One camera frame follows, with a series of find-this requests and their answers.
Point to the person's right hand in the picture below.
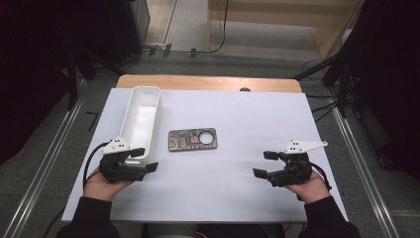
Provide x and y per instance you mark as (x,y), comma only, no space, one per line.
(310,191)

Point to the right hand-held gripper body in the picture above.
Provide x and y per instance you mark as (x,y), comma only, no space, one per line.
(294,168)

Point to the patterned phone case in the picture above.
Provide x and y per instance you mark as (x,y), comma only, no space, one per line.
(180,142)

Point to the person's left hand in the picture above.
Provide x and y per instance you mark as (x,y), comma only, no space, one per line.
(99,188)

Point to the metal floor rail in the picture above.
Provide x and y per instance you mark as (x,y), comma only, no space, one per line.
(43,172)
(363,172)

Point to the wooden shelf frame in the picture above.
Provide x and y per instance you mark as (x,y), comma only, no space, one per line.
(330,36)

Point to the black curtain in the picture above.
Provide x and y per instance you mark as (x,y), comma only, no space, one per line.
(389,66)
(33,66)

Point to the white plastic bin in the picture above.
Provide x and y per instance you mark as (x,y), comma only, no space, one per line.
(142,112)

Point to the small black round item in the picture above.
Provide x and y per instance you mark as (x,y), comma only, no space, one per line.
(244,89)

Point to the black metal stand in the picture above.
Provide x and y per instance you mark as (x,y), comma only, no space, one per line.
(72,82)
(343,76)

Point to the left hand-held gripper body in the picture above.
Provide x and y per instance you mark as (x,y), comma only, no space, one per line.
(115,168)

